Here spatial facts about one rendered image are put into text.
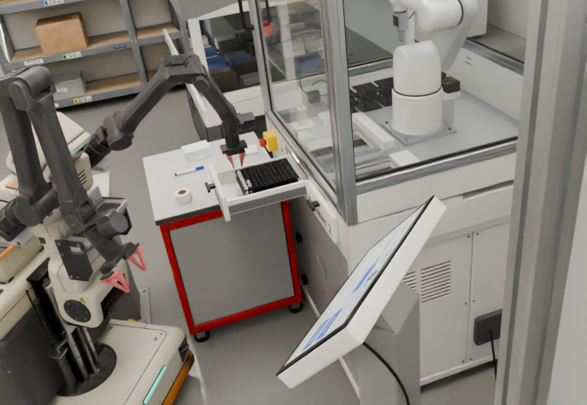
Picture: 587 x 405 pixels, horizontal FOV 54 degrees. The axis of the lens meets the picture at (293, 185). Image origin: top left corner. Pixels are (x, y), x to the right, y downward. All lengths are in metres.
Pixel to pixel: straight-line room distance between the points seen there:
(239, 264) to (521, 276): 2.18
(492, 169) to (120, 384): 1.62
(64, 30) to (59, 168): 4.39
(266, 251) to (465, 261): 0.92
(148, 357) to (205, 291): 0.40
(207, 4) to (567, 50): 2.52
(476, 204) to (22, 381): 1.71
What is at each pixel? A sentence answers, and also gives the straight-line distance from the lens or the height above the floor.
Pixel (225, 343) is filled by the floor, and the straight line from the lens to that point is 2.91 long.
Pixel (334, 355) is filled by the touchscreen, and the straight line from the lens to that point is 1.25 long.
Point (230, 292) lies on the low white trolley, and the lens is 2.75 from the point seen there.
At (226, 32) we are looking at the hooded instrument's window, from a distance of 2.96.
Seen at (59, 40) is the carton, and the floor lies 0.70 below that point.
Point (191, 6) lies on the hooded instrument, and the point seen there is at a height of 1.42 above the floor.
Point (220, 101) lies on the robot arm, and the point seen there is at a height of 1.29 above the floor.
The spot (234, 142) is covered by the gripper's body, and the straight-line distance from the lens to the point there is 2.26.
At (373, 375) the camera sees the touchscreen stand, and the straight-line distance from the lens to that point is 1.54.
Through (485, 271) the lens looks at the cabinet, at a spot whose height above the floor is 0.56.
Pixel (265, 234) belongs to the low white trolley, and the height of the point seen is 0.53.
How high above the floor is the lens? 2.02
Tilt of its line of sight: 30 degrees down
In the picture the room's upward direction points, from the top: 8 degrees counter-clockwise
